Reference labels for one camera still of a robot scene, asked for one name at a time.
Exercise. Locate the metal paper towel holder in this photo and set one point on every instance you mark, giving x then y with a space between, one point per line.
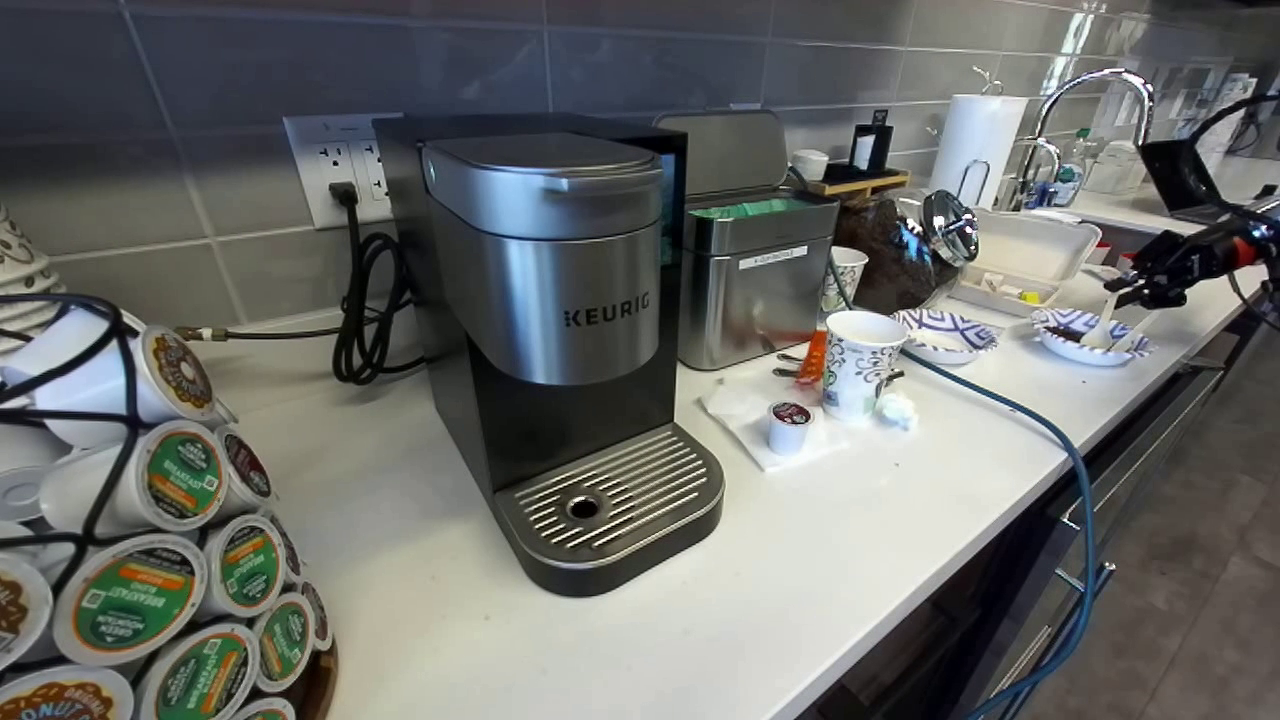
962 182

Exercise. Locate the black box on organizer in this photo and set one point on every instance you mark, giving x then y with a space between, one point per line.
873 141

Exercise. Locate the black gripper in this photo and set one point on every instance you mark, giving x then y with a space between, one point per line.
1192 262

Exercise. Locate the white wall power outlet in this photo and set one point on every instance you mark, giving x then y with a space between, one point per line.
323 146

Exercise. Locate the brown lid coffee pod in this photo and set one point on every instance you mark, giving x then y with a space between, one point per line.
19 604
60 697
244 460
182 365

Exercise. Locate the stainless steel box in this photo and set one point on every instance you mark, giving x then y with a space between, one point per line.
762 285

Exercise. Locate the orange packet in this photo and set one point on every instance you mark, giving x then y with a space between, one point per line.
812 357

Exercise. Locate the pile of small brown objects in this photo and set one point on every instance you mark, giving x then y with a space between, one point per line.
1066 329

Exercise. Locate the white ceramic mug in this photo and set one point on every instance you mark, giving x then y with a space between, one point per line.
865 353

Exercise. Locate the wooden countertop organizer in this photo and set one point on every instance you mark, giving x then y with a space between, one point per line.
854 186

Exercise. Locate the dark laptop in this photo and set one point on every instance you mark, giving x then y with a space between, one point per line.
1173 174

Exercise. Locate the white ribbed paper stack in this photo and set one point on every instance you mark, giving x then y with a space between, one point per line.
23 265

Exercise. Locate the green lid coffee pod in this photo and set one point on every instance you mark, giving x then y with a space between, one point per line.
251 561
182 468
284 636
202 668
124 594

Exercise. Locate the chrome sink faucet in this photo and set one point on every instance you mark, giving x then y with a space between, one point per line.
1095 81

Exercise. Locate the plain white cup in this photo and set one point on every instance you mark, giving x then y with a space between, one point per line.
850 275

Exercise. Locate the white foam clamshell container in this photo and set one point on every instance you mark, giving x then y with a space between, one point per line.
1033 245

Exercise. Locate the silver black Keurig coffee machine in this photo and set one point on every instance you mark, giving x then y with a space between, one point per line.
575 293

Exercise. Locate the small white creamer cup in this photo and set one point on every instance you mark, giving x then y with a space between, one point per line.
897 410

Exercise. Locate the white paper towel roll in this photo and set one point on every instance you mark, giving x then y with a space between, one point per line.
981 141

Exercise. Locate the dark lid coffee pod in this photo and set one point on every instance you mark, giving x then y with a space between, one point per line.
791 425

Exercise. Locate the small white mug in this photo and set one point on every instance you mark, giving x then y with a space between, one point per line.
810 167

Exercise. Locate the white paper napkin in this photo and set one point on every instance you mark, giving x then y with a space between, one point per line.
743 413

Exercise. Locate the shiny metal scoop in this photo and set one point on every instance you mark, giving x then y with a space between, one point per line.
948 226

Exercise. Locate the blue patterned paper plate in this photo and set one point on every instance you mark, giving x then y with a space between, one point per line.
947 339
1066 353

